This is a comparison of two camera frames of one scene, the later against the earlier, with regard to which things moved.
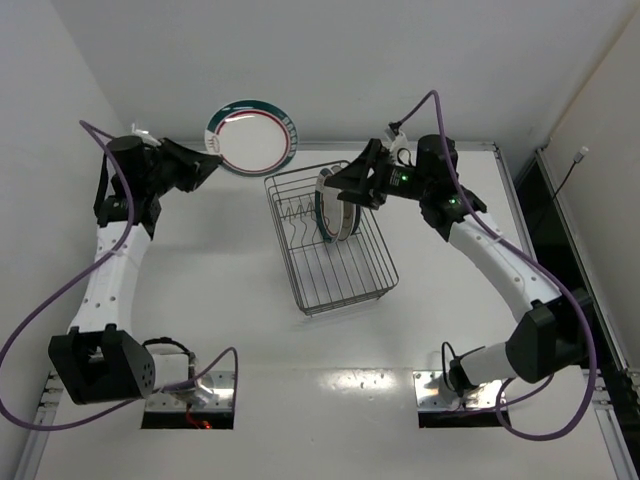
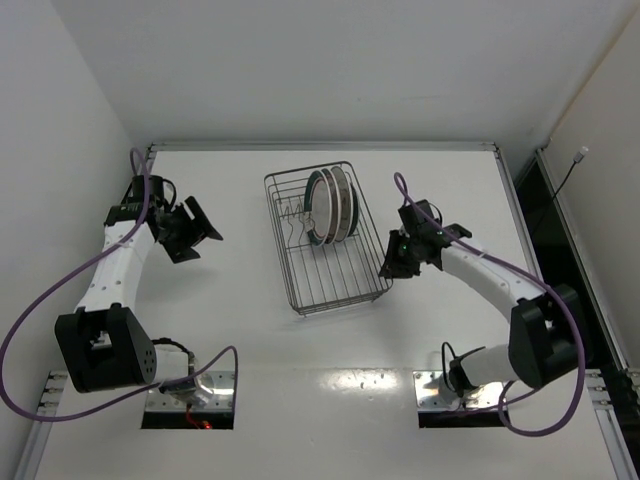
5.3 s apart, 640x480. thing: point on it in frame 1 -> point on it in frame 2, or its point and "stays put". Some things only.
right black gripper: [372, 172] -> [400, 253]
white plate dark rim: [348, 219] stays put
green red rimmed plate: [329, 209] stays put
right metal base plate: [432, 394] stays put
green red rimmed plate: [251, 137] -> [318, 203]
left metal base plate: [220, 381] stays put
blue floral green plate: [358, 216] stays put
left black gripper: [176, 165] -> [185, 233]
